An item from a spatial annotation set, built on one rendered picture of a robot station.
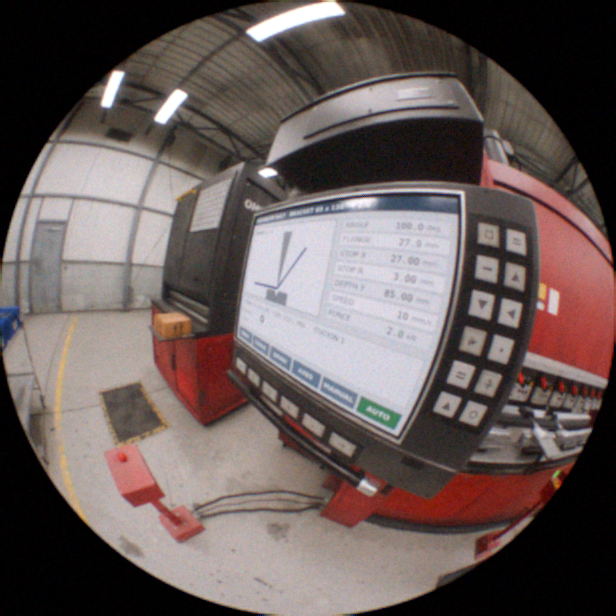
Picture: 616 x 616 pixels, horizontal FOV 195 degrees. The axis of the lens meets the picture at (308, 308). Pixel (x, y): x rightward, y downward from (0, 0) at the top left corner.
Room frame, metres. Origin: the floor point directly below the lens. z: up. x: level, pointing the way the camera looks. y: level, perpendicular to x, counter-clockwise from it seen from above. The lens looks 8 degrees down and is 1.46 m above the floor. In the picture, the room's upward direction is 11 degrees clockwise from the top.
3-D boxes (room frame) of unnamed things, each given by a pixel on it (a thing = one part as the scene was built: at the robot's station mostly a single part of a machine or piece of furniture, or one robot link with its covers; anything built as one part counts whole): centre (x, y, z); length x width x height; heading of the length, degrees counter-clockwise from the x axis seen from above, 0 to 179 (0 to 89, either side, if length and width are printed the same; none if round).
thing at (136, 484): (0.14, 0.49, 0.41); 0.25 x 0.20 x 0.83; 151
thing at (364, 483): (0.29, 0.01, 1.20); 0.45 x 0.03 x 0.08; 50
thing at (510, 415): (0.25, -1.92, 0.93); 2.30 x 0.14 x 0.10; 61
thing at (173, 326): (0.96, 0.90, 1.04); 0.30 x 0.26 x 0.12; 63
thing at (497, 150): (0.56, -1.02, 2.54); 0.33 x 0.25 x 0.47; 61
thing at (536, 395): (0.29, -1.23, 1.26); 0.15 x 0.09 x 0.17; 61
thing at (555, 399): (0.19, -1.40, 1.26); 0.15 x 0.09 x 0.17; 61
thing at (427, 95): (0.36, -0.07, 1.53); 0.51 x 0.25 x 0.85; 50
